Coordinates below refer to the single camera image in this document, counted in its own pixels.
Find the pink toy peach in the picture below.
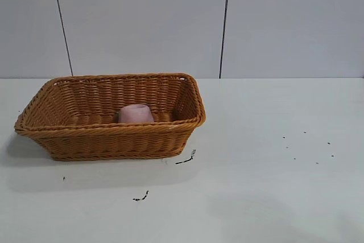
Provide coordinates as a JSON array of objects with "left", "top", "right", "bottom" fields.
[{"left": 115, "top": 104, "right": 155, "bottom": 124}]

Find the brown wicker basket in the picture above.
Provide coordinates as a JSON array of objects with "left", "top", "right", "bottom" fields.
[{"left": 14, "top": 72, "right": 207, "bottom": 162}]

